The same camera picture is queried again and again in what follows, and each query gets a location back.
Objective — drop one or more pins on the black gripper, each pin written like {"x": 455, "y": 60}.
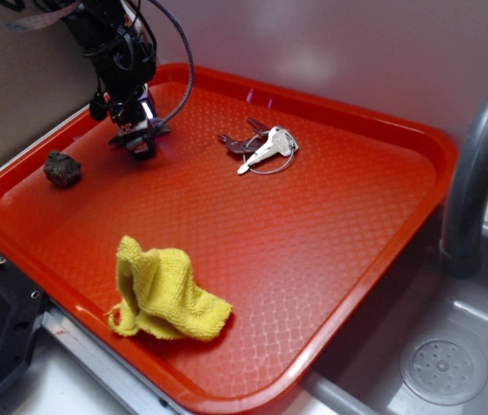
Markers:
{"x": 132, "y": 114}

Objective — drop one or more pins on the brown wood chip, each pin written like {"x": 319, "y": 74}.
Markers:
{"x": 154, "y": 127}

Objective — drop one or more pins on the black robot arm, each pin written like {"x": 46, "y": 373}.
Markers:
{"x": 124, "y": 61}

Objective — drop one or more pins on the dark brown rock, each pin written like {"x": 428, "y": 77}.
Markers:
{"x": 61, "y": 169}

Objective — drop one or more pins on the dark brown key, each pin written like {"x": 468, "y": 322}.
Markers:
{"x": 249, "y": 145}

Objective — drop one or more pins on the brown cardboard panel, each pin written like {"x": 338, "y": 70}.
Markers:
{"x": 43, "y": 80}

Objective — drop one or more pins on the silver key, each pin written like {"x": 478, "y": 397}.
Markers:
{"x": 279, "y": 141}

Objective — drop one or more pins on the yellow knitted cloth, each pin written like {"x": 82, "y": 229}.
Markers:
{"x": 160, "y": 297}

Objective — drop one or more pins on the red plastic tray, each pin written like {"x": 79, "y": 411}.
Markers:
{"x": 294, "y": 252}

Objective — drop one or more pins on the grey curved faucet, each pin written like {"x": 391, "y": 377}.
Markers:
{"x": 460, "y": 243}

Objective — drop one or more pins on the grey sink basin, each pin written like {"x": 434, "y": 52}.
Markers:
{"x": 358, "y": 373}

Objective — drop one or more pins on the round sink drain strainer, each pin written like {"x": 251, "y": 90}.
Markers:
{"x": 443, "y": 368}

